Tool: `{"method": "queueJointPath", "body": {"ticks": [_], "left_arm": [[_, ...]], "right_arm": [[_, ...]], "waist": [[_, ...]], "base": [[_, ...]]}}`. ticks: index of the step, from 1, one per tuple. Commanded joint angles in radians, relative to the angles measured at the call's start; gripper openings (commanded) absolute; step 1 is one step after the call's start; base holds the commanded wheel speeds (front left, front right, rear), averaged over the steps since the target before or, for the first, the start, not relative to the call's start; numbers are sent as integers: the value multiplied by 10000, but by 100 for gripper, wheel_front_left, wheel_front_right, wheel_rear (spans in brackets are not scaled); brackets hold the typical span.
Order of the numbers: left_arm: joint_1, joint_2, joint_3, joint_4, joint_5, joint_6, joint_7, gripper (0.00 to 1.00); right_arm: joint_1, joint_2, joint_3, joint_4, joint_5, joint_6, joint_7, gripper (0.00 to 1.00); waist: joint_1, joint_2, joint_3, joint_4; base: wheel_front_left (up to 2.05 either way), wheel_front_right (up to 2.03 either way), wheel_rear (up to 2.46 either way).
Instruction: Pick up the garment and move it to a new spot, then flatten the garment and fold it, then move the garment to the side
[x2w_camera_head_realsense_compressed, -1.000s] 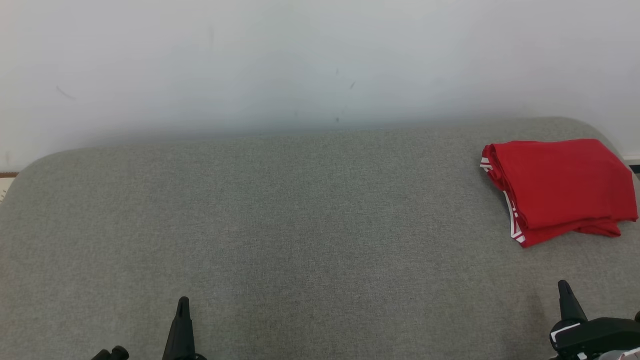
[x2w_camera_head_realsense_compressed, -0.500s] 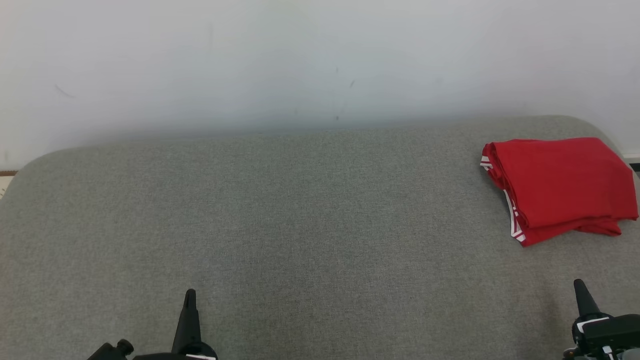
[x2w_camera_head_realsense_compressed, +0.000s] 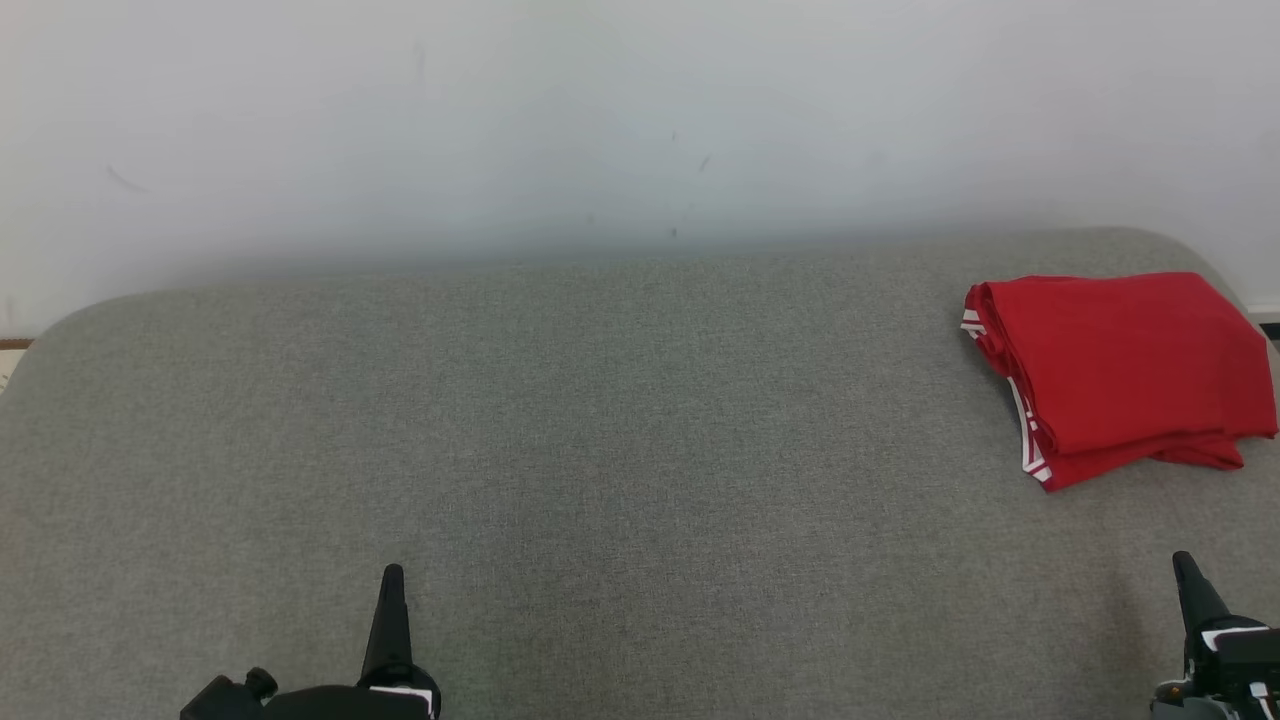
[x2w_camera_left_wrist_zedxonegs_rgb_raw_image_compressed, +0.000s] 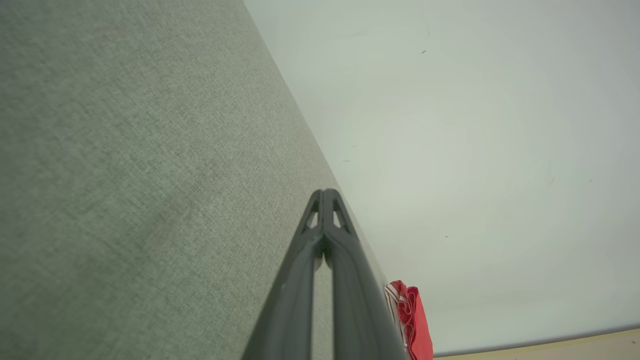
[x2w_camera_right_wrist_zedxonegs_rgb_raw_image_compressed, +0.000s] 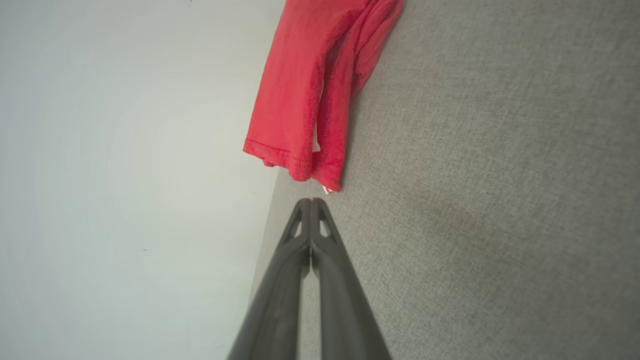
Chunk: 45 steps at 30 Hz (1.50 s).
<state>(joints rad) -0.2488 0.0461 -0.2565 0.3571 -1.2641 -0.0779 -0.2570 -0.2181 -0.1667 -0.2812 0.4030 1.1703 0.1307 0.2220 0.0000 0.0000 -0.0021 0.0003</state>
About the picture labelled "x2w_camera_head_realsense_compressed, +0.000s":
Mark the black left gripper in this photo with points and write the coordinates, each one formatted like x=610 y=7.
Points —
x=340 y=704

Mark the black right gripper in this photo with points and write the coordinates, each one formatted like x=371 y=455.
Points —
x=1240 y=660

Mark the red jersey with white trim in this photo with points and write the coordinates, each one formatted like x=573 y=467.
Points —
x=1130 y=360

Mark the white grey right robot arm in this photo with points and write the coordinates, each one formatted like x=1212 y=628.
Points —
x=1190 y=708

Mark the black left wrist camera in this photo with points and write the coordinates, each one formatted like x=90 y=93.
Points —
x=225 y=700

